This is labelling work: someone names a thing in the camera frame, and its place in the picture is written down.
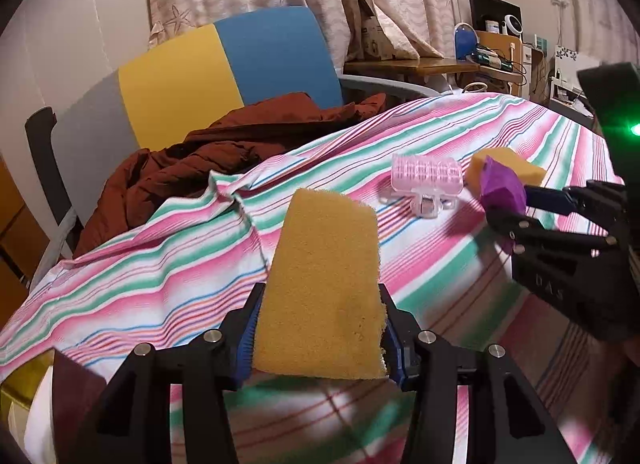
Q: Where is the large yellow sponge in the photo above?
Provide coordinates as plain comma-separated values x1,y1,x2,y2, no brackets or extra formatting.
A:
252,188,391,380

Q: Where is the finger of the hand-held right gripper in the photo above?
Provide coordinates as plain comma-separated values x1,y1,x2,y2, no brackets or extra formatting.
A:
487,209,621,257
524,181,626,217

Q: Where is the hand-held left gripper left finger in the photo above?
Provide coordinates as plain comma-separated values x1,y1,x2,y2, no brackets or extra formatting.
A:
75,283,266,464

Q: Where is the small yellow sponge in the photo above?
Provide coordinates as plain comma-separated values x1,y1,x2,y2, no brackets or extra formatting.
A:
466,148,547,189

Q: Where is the brown jacket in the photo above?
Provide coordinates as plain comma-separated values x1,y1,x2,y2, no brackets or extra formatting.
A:
75,91,388,257

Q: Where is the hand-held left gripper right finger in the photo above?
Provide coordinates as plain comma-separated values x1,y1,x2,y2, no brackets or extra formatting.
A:
379,284,576,464

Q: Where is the white flowered box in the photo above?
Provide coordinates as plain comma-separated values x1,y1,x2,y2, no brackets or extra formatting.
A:
552,46,601,74

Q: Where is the striped tablecloth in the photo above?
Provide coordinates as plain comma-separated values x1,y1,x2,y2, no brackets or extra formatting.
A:
0,92,640,464

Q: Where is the wooden desk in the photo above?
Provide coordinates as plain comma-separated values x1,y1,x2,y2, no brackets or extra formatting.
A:
344,58,481,82

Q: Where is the wooden cabinet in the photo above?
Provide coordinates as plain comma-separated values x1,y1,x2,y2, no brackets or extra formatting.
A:
0,159,32,315

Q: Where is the brown cardboard box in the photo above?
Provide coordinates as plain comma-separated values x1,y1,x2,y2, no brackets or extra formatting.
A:
360,16,396,59

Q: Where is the purple packet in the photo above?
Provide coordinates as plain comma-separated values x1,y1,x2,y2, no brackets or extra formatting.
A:
480,156,528,257

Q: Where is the pink hair roller clip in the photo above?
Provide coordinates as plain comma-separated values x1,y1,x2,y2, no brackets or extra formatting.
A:
380,154,463,217

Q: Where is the blue yellow grey chair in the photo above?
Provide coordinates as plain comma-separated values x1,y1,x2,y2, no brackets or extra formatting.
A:
25,6,436,289

